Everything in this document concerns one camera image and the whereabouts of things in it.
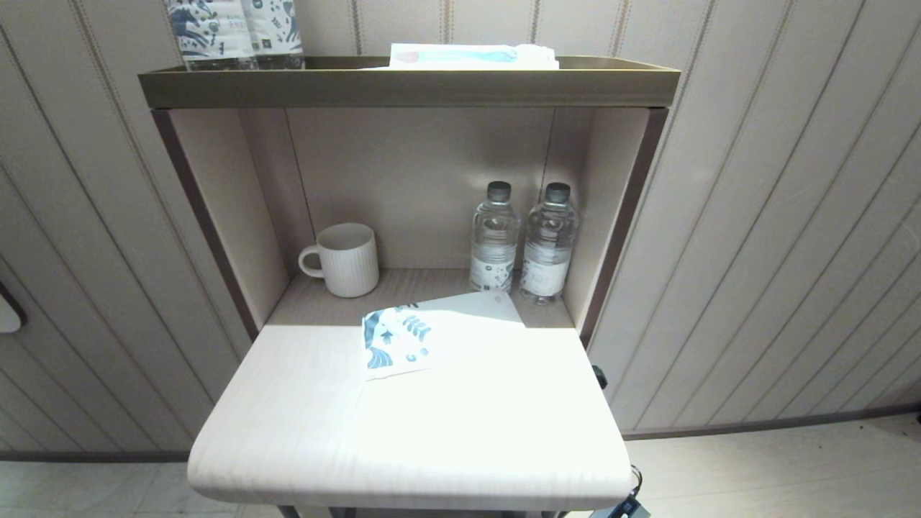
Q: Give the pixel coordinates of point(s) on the white horse-print pouch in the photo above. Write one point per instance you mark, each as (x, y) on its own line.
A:
(403, 338)

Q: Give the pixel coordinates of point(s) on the clear water bottle dark cap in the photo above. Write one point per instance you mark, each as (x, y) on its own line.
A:
(494, 244)
(548, 248)

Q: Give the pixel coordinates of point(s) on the white ribbed mug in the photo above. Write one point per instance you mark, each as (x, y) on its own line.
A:
(349, 262)

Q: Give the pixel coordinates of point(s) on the small black knob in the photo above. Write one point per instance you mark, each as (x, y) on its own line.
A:
(601, 376)

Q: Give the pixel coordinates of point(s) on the beige wooden shelf unit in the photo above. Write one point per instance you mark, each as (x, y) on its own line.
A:
(432, 446)

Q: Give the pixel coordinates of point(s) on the white blue flat package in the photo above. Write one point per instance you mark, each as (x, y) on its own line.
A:
(468, 56)

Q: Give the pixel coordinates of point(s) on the patterned packages on top shelf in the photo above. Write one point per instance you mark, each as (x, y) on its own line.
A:
(209, 32)

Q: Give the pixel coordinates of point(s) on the white dark-rimmed object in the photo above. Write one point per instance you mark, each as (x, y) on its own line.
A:
(8, 316)

